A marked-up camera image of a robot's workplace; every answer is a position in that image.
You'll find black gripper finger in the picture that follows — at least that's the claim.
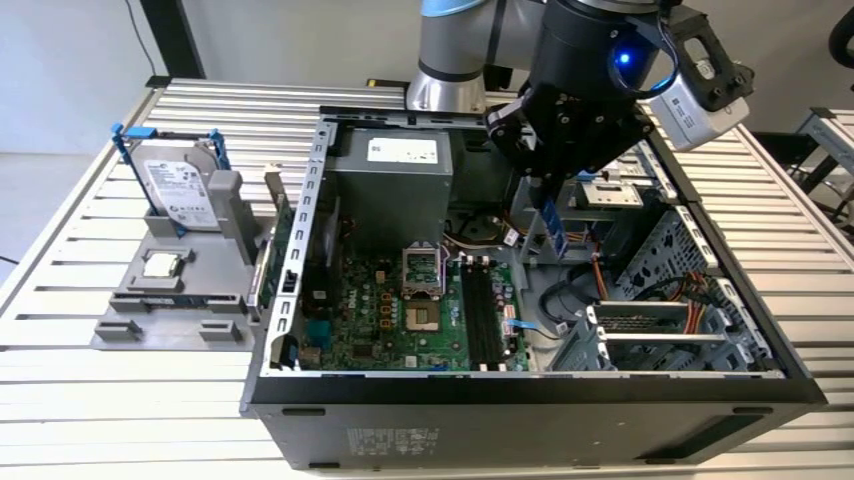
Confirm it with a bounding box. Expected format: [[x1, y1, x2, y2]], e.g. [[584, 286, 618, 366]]
[[536, 88, 657, 202], [484, 96, 548, 207]]

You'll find black RAM slot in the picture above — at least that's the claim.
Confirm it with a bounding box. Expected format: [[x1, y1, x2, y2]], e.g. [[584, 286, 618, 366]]
[[478, 255, 504, 372], [470, 255, 497, 372], [464, 255, 489, 372]]

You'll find grey metal drive cage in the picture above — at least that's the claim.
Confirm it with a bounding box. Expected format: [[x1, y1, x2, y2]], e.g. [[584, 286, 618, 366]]
[[510, 139, 666, 264]]

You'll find grey power supply unit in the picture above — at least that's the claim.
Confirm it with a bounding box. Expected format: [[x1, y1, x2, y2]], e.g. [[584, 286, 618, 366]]
[[325, 127, 457, 244]]

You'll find metal socket cover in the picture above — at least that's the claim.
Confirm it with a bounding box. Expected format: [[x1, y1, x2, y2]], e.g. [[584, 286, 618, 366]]
[[398, 241, 448, 297]]

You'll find perforated grey metal panel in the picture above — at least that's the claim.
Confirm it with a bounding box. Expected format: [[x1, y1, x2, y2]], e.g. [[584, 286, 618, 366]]
[[613, 207, 726, 304]]

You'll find aluminium side table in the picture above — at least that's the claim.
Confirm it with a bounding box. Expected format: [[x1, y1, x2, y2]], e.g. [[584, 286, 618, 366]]
[[791, 105, 854, 236]]

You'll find black office chair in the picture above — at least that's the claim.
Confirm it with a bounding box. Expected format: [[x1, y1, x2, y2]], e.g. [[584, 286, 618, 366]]
[[825, 9, 854, 69]]

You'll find CPU socket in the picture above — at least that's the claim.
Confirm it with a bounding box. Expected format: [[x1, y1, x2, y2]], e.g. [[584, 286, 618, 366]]
[[402, 295, 448, 335]]

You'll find green graphics card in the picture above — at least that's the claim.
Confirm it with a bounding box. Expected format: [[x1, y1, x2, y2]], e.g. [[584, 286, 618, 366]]
[[245, 167, 297, 324]]

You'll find grey metal disk bay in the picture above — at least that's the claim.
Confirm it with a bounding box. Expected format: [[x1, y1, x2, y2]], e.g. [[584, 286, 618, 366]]
[[553, 299, 780, 374]]

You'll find black expansion slot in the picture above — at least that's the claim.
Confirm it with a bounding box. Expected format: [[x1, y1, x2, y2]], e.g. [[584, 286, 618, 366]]
[[305, 259, 336, 321]]

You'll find green motherboard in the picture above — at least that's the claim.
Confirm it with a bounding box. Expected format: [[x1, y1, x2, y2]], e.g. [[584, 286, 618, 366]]
[[298, 239, 536, 374]]

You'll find blue expansion slot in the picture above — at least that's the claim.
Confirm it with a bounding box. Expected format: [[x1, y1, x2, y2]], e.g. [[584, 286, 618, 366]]
[[305, 319, 336, 349]]

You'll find silver hard disk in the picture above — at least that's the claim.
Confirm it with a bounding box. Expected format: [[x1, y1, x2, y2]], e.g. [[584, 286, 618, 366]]
[[126, 140, 223, 234]]

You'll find grey parts rack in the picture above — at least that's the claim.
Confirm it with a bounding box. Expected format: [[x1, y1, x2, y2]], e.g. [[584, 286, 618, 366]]
[[90, 172, 286, 357]]

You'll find silver CPU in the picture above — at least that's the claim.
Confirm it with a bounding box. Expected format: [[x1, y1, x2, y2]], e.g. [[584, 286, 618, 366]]
[[142, 252, 183, 280]]

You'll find black open PC case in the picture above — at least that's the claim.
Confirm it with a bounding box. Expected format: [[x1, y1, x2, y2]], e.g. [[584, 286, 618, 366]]
[[238, 103, 831, 472]]

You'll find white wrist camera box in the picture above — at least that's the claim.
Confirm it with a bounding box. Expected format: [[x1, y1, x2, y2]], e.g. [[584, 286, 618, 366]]
[[650, 74, 755, 152]]

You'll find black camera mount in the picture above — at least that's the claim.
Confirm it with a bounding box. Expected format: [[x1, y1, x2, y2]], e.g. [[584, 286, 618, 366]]
[[664, 7, 760, 114]]

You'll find power supply wire bundle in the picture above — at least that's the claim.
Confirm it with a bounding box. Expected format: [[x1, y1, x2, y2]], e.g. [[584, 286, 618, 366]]
[[441, 232, 509, 259]]

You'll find orange red wire bundle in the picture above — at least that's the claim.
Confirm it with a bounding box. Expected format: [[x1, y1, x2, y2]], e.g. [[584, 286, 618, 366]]
[[558, 225, 608, 304]]

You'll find black looped cable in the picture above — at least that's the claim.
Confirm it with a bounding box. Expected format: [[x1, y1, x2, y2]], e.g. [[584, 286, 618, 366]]
[[537, 279, 600, 337]]

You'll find coloured wire bundle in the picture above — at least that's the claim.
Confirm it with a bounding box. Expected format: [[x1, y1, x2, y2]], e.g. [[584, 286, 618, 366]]
[[677, 272, 713, 337]]

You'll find black vertical post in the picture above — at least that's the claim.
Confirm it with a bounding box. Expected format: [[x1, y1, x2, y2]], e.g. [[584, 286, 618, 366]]
[[137, 0, 207, 89]]

